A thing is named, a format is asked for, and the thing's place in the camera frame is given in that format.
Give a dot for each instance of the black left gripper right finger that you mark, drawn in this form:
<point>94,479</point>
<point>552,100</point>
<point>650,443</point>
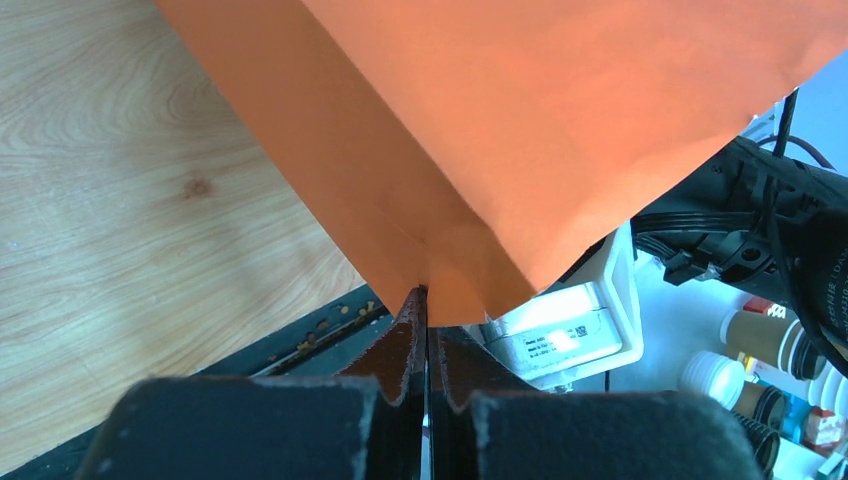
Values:
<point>487,423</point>

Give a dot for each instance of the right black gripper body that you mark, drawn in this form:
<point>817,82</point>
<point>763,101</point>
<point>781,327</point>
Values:
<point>769,225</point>

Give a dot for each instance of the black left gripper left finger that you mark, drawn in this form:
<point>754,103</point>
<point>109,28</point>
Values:
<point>364,422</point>

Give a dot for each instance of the orange paper bag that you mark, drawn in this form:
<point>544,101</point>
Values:
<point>480,147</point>

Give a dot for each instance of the small red white box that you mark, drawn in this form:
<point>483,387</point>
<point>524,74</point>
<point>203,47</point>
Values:
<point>765,307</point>

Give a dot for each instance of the background lidded paper cup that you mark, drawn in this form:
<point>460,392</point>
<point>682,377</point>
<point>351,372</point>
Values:
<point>779,342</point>

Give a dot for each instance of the background white cup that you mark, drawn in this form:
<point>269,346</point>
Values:
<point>715,376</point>

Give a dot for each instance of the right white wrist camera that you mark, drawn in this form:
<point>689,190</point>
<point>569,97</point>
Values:
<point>584,325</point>

